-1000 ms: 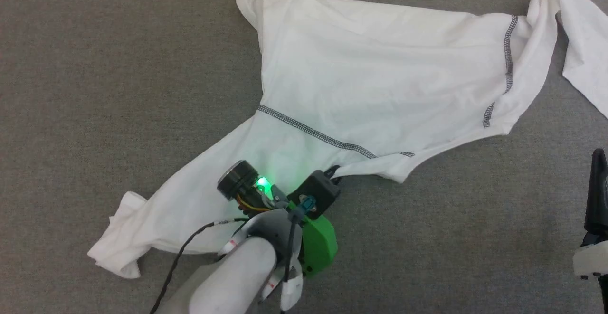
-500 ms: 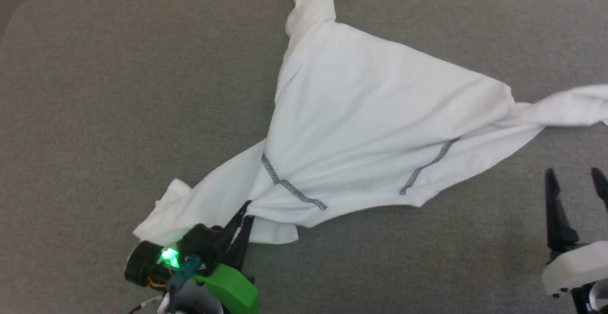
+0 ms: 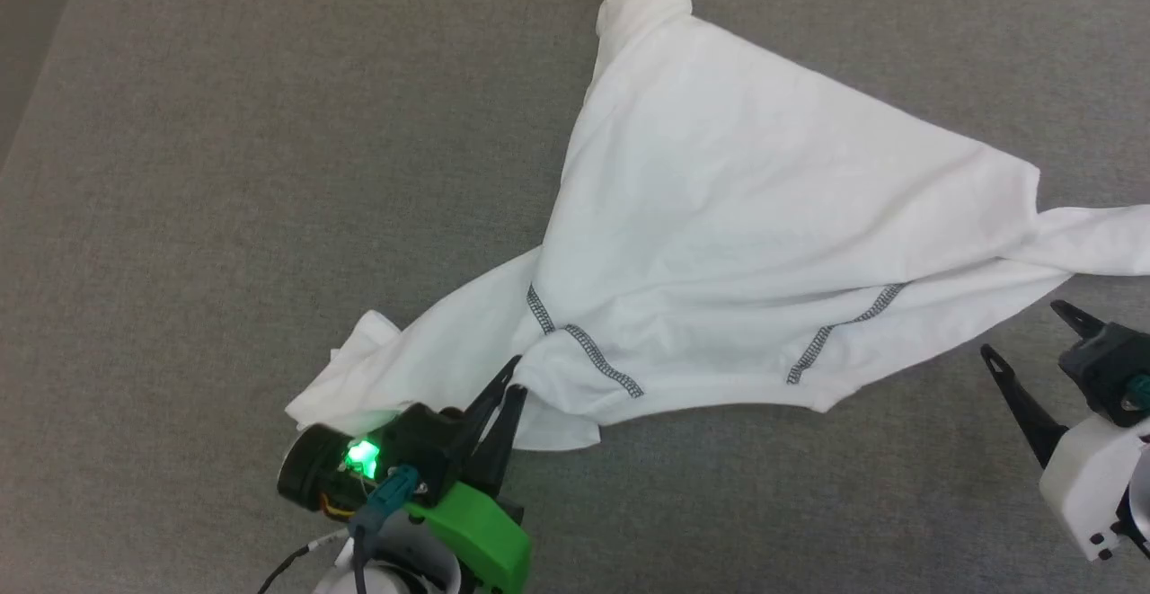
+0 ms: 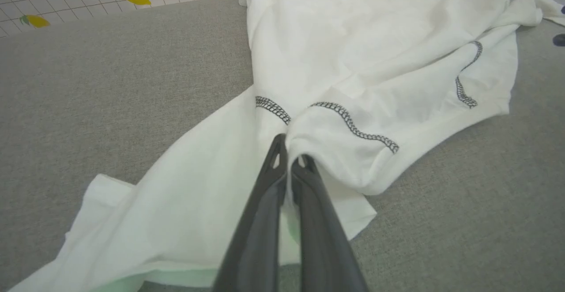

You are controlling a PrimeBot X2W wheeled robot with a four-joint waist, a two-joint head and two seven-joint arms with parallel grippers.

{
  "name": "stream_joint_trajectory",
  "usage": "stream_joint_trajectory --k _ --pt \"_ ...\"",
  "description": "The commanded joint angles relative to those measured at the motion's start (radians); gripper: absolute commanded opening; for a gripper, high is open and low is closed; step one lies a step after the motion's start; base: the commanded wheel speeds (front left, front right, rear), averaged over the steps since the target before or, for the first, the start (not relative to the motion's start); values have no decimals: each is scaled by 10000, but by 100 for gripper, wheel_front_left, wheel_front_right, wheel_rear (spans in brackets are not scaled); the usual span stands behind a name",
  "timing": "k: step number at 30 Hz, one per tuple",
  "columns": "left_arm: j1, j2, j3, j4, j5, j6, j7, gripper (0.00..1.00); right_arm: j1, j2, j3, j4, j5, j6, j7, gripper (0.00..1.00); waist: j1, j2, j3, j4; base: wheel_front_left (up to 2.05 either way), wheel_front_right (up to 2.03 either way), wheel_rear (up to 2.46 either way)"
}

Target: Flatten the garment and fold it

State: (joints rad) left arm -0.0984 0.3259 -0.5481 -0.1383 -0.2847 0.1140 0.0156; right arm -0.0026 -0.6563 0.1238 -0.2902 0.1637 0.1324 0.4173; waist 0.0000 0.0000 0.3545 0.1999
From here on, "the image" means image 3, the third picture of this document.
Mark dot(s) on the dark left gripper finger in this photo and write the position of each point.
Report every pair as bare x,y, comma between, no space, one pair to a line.
485,405
501,441

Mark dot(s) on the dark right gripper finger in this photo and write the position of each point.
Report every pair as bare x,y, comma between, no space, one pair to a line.
1078,323
1024,405

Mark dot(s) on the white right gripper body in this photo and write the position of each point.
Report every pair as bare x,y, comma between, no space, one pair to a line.
1092,477

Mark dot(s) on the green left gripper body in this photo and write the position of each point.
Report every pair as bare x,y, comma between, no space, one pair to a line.
481,531

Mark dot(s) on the white garment with grey stitching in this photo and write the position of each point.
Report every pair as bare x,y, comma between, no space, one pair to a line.
746,199

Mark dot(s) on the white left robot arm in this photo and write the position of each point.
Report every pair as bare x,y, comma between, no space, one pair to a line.
395,571

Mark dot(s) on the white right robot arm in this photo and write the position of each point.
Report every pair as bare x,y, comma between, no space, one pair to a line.
1139,518

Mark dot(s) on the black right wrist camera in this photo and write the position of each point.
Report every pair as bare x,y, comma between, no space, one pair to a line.
1101,369

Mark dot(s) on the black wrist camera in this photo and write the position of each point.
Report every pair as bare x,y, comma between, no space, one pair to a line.
1101,369
422,446

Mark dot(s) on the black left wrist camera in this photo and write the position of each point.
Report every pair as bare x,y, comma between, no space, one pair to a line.
422,446

